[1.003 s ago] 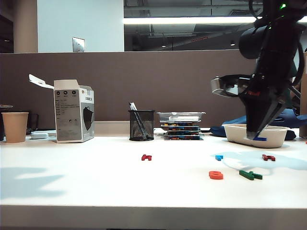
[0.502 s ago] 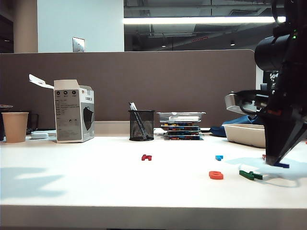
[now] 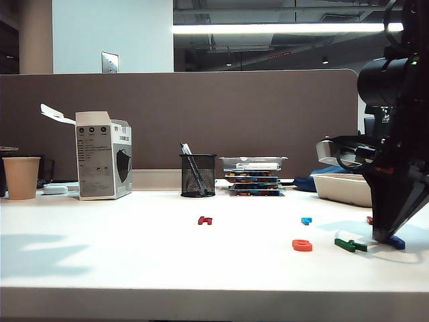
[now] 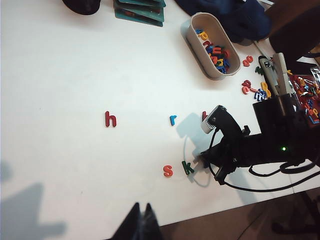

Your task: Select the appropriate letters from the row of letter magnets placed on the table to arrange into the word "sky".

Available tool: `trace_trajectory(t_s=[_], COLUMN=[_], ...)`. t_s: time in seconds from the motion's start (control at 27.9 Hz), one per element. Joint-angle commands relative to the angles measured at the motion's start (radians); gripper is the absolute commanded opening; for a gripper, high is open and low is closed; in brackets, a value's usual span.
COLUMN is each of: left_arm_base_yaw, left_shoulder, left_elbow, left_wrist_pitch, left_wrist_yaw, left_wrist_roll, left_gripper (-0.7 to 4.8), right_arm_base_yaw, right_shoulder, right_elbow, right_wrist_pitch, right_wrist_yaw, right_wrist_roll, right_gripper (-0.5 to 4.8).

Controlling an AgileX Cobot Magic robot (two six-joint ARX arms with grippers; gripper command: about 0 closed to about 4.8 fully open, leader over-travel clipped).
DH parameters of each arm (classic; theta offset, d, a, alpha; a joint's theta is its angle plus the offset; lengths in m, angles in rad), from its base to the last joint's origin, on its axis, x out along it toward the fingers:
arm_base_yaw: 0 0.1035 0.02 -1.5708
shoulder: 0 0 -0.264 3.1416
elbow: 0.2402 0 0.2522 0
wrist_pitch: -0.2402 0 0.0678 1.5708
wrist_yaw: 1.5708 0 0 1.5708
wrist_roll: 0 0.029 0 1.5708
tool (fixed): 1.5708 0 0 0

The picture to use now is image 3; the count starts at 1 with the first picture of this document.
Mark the dark glass tumbler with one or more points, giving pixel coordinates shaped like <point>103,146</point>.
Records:
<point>47,172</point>

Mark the clear pen with black cap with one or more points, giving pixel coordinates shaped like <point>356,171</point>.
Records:
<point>185,149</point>

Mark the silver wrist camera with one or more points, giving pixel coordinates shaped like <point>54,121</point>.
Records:
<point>330,151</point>

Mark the beige pulp tray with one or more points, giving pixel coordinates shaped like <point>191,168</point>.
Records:
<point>338,189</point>

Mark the teal puzzle card box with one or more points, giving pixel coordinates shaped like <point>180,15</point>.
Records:
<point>254,180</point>
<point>257,192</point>
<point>252,173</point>
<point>255,186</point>

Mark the clear plastic case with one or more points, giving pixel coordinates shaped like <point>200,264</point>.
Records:
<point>230,160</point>

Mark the green letter k magnet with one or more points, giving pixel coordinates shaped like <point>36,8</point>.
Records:
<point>345,244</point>

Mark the brown desk partition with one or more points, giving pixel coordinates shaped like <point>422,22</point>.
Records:
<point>167,117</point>

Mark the blue letter y magnet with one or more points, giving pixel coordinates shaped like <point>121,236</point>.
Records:
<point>397,242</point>

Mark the metal wall plate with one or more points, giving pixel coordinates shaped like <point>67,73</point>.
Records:
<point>110,62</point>

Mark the white ceiling light strip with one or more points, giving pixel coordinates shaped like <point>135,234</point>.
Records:
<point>268,28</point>

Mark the brown paper cup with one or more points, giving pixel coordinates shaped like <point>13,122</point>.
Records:
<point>21,177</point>

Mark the light blue letter r magnet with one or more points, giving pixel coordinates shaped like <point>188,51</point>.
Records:
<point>306,220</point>

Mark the orange letter o magnet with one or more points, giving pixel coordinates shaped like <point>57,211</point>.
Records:
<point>297,245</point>

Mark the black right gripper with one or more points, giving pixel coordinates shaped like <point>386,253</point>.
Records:
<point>405,157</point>

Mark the white earbuds case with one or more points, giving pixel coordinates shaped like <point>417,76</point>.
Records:
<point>54,190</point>

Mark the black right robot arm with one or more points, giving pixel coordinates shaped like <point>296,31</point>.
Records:
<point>385,84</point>

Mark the grey white mask box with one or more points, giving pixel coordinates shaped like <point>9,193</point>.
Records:
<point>96,161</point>

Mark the black mesh pen holder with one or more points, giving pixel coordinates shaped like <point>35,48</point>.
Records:
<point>197,181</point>

